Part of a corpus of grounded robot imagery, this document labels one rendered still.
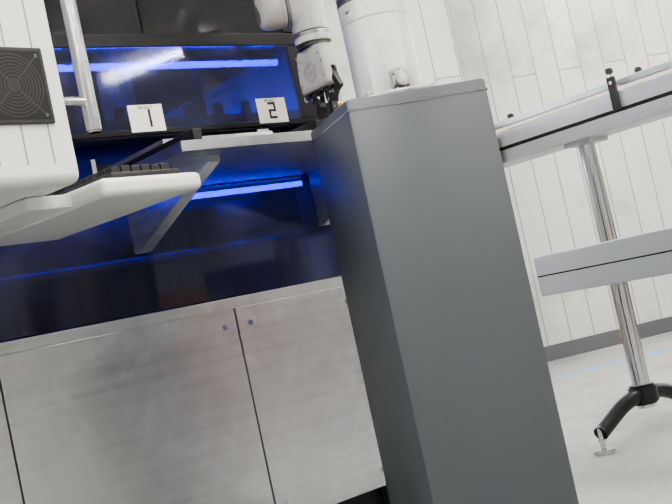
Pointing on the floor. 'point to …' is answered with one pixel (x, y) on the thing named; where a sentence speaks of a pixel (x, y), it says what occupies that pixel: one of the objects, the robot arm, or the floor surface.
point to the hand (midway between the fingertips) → (328, 113)
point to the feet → (643, 395)
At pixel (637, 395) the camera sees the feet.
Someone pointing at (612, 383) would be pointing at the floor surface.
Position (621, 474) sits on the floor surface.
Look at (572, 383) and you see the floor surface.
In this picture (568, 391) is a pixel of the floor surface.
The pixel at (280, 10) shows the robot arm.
